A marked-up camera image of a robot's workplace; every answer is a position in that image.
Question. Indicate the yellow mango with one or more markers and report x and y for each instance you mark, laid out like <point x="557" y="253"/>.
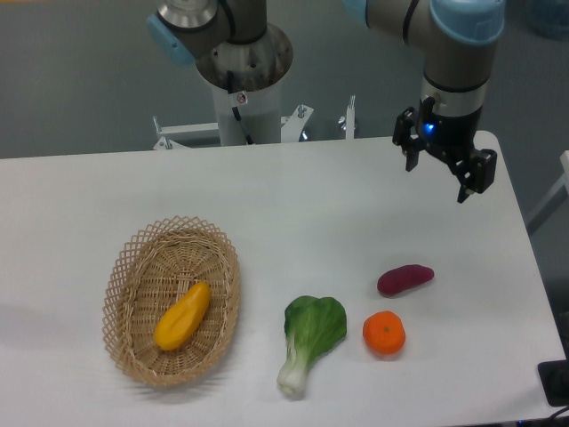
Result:
<point x="176" y="326"/>

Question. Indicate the white frame at right edge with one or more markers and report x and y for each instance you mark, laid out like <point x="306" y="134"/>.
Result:
<point x="554" y="197"/>

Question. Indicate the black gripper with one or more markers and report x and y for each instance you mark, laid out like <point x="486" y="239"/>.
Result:
<point x="448" y="139"/>

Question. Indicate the black device at table edge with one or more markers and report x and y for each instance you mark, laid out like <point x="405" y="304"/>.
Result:
<point x="554" y="381"/>

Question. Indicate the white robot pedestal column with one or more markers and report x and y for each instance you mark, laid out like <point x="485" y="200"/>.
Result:
<point x="248" y="117"/>

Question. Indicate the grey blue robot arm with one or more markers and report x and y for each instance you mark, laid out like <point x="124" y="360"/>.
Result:
<point x="244" y="57"/>

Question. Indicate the purple sweet potato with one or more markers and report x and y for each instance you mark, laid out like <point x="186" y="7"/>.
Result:
<point x="404" y="278"/>

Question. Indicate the orange tangerine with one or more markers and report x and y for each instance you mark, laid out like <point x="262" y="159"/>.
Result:
<point x="384" y="333"/>

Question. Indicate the woven wicker basket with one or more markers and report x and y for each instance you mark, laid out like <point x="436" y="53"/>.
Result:
<point x="155" y="269"/>

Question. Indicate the green bok choy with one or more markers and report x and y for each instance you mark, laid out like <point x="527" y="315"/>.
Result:
<point x="312" y="327"/>

